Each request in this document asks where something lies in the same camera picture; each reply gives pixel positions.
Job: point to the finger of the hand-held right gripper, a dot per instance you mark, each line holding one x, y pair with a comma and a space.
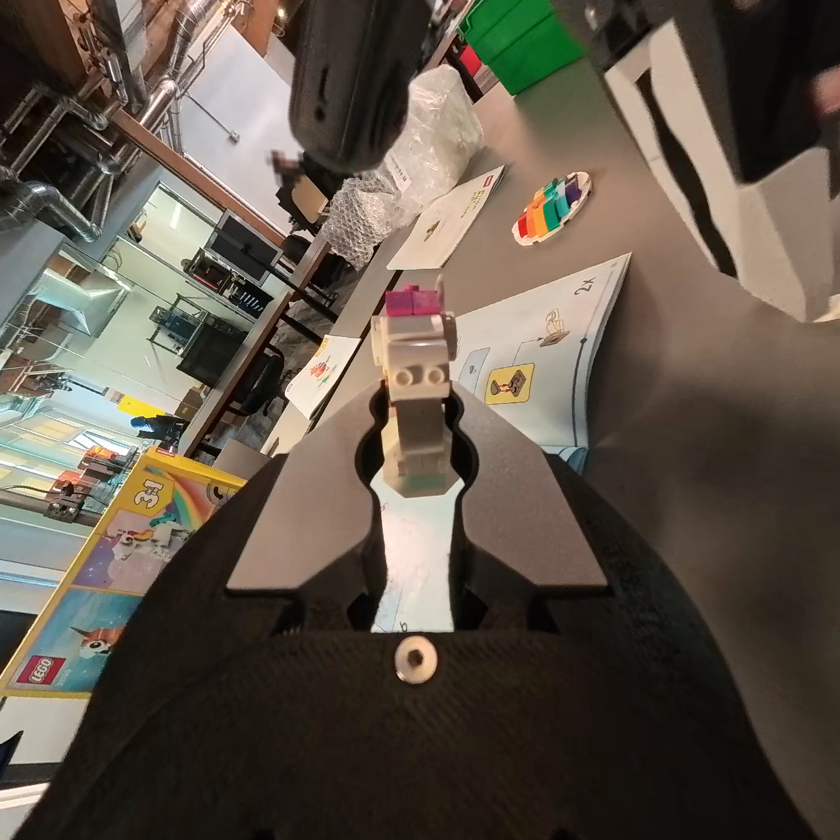
794, 249
627, 98

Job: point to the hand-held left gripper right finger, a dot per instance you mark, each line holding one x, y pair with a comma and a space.
531, 525

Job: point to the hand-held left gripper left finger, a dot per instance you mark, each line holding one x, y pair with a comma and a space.
302, 525

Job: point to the white lego animal model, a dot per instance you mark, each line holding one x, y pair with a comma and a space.
417, 367

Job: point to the silver elbow pipe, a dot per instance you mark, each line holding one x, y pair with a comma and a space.
46, 197

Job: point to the plate of rainbow lego bricks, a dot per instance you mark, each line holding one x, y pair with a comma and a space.
551, 210

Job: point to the yellow lego box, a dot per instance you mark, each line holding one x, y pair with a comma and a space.
98, 590

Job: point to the green plastic bin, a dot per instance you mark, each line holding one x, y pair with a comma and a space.
538, 59
499, 16

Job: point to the clear plastic bag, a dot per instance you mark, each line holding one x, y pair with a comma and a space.
439, 131

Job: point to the red plastic bin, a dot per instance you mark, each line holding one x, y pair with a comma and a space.
470, 60

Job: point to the bubble wrap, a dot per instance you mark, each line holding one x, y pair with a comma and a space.
358, 223

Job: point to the black office chair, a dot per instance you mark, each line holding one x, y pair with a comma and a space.
259, 380

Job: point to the small booklet with orange figure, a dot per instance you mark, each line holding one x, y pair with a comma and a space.
321, 374

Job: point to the open light blue booklet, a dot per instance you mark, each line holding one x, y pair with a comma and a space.
544, 367

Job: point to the white closed booklet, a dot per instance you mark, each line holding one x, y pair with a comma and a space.
446, 223

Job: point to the black machine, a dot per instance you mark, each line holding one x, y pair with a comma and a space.
210, 351

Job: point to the black monitor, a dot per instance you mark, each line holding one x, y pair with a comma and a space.
243, 249

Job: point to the silver ventilation duct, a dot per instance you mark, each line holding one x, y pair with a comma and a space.
177, 52

